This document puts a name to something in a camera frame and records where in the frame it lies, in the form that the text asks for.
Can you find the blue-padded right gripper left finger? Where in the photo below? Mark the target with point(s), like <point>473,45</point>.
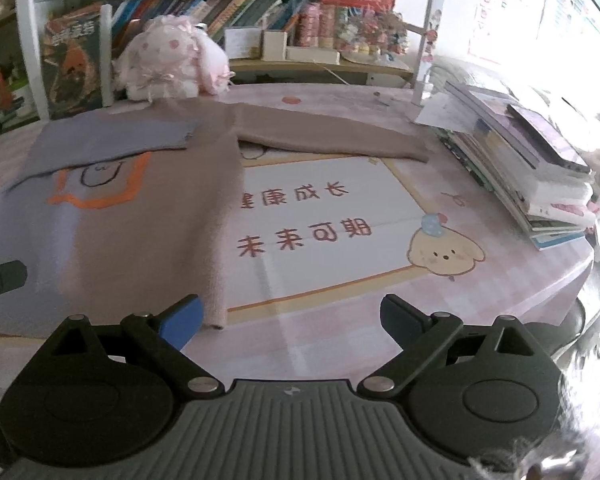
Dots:
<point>154,344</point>

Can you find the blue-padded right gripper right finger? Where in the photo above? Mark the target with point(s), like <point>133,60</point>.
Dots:
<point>422,338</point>

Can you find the purple and brown knit sweater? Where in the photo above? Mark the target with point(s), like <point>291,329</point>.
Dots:
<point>118,213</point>

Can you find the stack of books and magazines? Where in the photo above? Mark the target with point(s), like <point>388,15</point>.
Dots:
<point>517,155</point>

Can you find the white paper sheet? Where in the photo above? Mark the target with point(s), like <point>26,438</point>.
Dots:
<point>447,112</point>

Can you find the dark illustrated poster book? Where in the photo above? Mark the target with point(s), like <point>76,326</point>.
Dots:
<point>76,61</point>

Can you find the pink plush bunny toy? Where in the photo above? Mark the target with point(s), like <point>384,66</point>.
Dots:
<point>173,57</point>

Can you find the small white storage boxes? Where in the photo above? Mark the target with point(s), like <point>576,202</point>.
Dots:
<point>252,43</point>

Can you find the row of shelved books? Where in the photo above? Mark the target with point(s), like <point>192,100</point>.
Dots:
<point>129,17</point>

